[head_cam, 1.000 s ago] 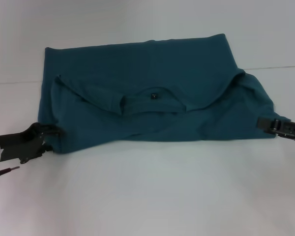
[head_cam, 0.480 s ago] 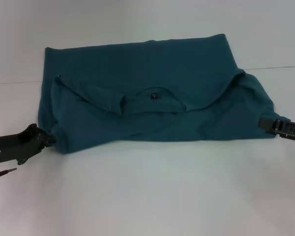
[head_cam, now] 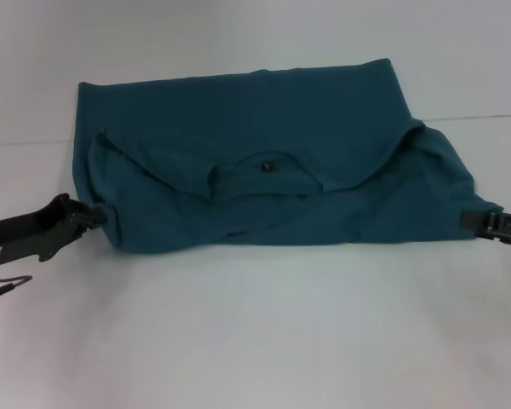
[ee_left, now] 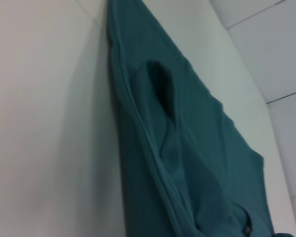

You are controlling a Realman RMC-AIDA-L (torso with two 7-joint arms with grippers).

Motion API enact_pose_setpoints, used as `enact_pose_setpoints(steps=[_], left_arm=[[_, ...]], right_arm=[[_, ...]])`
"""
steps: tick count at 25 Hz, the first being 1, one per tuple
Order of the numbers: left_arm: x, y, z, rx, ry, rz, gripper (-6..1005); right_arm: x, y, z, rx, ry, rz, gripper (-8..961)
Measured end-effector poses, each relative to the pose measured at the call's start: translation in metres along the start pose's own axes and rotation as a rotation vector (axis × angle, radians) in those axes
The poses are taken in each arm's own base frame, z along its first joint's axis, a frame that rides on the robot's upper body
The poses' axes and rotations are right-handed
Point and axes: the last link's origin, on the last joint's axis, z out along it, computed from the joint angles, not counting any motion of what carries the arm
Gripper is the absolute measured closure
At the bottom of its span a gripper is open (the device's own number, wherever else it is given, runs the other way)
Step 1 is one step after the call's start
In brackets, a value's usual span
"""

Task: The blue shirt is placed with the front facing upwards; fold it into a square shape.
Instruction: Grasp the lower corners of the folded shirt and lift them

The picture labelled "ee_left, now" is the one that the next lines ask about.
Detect teal t-shirt with FREE print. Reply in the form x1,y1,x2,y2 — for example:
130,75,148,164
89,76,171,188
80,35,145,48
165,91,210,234
105,0,294,237

